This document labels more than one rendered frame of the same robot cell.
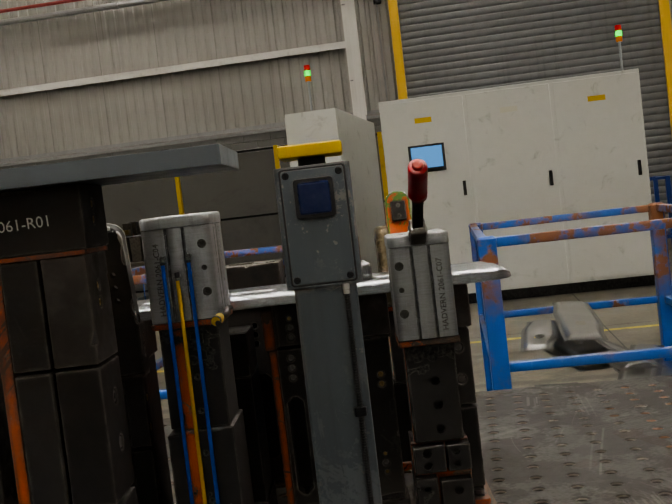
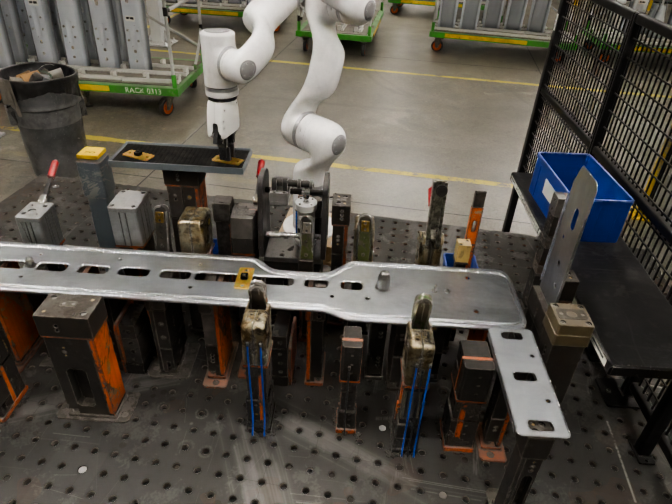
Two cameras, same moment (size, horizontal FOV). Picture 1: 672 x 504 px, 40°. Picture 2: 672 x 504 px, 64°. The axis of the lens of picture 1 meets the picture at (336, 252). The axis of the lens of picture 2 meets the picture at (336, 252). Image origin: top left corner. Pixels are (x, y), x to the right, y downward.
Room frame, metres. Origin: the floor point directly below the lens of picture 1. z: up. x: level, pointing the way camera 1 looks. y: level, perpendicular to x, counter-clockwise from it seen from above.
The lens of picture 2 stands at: (2.27, 0.72, 1.80)
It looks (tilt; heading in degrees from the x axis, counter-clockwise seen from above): 34 degrees down; 180
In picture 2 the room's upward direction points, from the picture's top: 3 degrees clockwise
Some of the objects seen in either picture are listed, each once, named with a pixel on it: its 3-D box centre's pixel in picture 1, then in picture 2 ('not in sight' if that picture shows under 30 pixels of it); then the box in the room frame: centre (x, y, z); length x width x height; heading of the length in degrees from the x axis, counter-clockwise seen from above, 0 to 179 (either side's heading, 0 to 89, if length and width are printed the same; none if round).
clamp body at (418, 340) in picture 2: not in sight; (410, 390); (1.44, 0.90, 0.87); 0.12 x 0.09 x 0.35; 179
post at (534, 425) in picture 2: not in sight; (520, 473); (1.62, 1.11, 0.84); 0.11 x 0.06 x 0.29; 179
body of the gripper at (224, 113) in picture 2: not in sight; (223, 113); (0.90, 0.40, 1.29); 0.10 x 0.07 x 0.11; 164
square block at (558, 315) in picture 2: not in sight; (549, 372); (1.37, 1.23, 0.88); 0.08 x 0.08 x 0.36; 89
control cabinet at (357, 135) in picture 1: (340, 190); not in sight; (10.15, -0.13, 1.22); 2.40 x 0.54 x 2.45; 168
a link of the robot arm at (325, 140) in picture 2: not in sight; (318, 153); (0.65, 0.64, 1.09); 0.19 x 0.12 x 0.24; 49
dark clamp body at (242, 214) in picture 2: not in sight; (248, 267); (1.03, 0.47, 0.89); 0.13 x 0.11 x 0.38; 179
